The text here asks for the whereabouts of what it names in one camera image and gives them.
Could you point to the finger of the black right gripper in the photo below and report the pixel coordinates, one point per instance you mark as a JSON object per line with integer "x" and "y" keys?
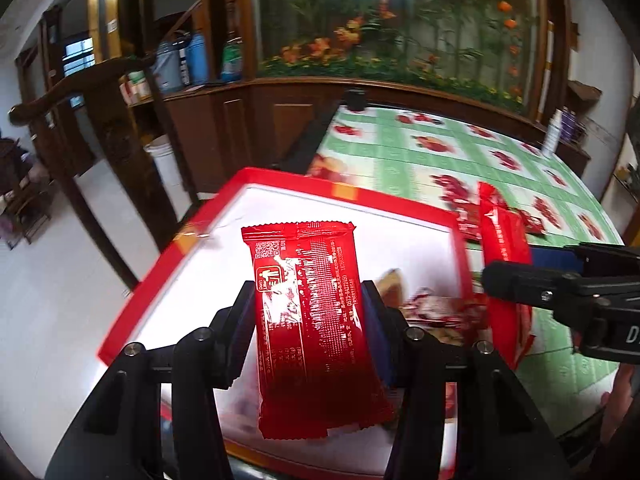
{"x": 574, "y": 256}
{"x": 536, "y": 287}

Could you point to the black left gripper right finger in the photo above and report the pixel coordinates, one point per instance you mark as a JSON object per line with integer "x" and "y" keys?
{"x": 412, "y": 361}

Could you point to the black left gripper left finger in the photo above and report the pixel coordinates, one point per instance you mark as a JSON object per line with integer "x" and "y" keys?
{"x": 208, "y": 359}

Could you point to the long red snack packet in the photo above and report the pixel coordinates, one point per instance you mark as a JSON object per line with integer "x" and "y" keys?
{"x": 315, "y": 370}
{"x": 505, "y": 252}

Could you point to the person's right hand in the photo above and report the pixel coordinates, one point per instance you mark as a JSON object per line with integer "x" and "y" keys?
{"x": 617, "y": 402}

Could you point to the red gift box tray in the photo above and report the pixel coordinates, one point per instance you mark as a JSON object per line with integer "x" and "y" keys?
{"x": 208, "y": 263}

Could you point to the white spray bottle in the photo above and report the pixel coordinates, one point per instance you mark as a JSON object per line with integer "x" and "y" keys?
{"x": 553, "y": 134}

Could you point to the purple bottles pair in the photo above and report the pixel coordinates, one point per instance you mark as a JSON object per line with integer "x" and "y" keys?
{"x": 568, "y": 124}

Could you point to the green fruit pattern tablecloth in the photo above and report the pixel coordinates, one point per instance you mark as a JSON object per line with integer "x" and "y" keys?
{"x": 511, "y": 202}

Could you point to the white plastic bucket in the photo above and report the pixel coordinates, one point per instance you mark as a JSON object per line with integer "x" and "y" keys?
{"x": 164, "y": 159}

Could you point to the small black table object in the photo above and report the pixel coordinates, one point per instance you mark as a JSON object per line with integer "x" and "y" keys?
{"x": 355, "y": 100}

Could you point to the grey kettle jug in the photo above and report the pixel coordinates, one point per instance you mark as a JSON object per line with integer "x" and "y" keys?
{"x": 166, "y": 69}

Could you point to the blue water jug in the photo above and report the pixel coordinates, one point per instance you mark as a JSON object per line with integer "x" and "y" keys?
{"x": 196, "y": 58}

